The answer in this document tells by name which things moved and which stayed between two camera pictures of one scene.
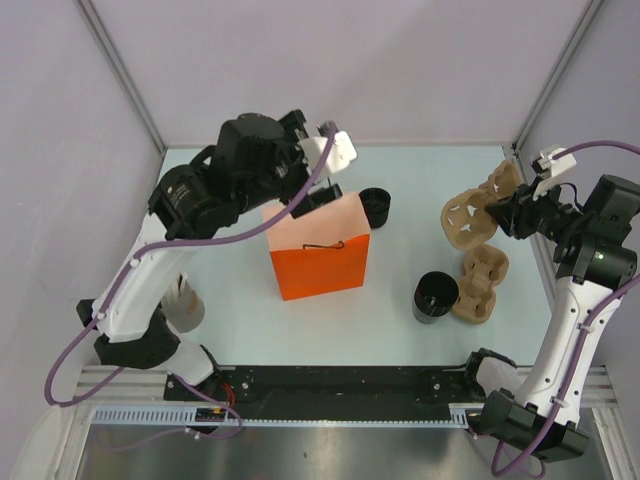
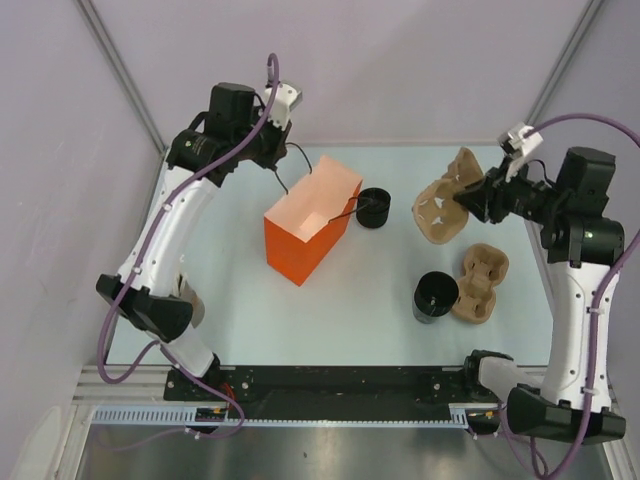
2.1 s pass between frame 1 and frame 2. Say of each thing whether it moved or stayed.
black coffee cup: stayed
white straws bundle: stayed
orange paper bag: moved
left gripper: moved
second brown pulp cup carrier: stayed
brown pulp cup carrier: moved
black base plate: stayed
